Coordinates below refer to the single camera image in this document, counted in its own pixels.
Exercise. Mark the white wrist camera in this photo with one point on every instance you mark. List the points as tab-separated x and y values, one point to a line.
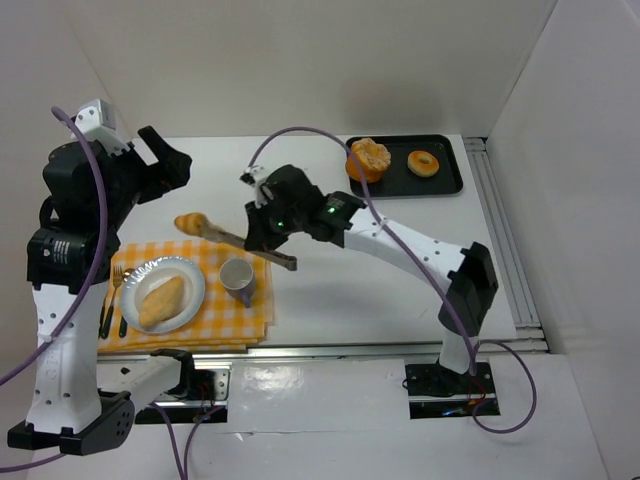
96	120
255	177

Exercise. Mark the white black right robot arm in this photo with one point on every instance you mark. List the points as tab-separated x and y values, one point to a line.
463	277

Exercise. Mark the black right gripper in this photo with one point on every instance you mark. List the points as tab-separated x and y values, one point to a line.
257	232

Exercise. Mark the white plate blue rim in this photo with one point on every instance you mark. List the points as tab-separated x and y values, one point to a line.
152	274

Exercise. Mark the yellow white checkered cloth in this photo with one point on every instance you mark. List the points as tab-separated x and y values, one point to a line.
221	324

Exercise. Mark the glazed ring donut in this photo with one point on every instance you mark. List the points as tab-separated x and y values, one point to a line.
423	164

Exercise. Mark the long oval bread roll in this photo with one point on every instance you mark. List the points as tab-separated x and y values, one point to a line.
162	303

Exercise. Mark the aluminium rail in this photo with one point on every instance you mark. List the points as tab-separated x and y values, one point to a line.
321	352
530	336

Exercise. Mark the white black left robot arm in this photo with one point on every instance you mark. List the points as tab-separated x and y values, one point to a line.
71	411

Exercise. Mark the aluminium rail right side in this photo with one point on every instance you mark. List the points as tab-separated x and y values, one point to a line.
530	336

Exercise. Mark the black bread tray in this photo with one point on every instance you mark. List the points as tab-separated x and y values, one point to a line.
400	181

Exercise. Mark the purple grey mug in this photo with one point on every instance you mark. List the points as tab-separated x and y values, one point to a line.
238	278

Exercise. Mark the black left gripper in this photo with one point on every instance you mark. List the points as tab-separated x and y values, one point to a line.
163	163

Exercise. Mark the small croissant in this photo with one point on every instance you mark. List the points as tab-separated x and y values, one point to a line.
192	224

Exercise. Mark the green handled fork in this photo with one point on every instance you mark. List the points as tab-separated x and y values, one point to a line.
117	280

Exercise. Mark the large orange round bread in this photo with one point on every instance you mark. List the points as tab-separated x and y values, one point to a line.
368	157

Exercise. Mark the aluminium rail front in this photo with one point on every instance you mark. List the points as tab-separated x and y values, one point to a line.
321	352

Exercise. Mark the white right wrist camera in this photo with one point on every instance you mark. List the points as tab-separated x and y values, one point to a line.
255	177

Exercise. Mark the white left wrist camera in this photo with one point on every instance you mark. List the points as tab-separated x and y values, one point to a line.
96	120

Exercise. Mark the metal tongs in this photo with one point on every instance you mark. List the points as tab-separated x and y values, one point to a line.
215	234

